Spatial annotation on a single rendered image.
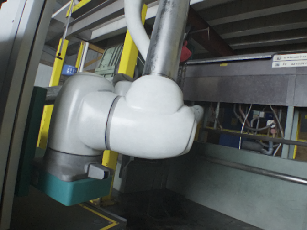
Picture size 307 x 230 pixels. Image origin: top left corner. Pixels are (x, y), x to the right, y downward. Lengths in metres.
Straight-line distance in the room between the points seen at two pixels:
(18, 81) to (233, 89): 1.87
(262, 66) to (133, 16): 1.53
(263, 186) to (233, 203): 0.31
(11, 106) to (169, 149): 0.40
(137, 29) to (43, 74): 6.84
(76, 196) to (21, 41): 0.40
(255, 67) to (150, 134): 1.76
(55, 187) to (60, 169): 0.05
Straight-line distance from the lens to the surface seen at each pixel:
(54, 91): 1.19
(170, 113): 0.49
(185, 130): 0.50
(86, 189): 0.56
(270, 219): 1.95
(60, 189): 0.54
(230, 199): 2.03
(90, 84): 0.55
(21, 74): 0.58
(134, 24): 0.84
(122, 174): 0.87
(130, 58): 1.73
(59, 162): 0.56
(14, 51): 0.60
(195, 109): 1.50
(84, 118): 0.52
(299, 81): 2.00
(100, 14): 2.58
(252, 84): 2.08
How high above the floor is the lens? 0.65
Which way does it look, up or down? 3 degrees up
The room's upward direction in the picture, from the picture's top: 10 degrees clockwise
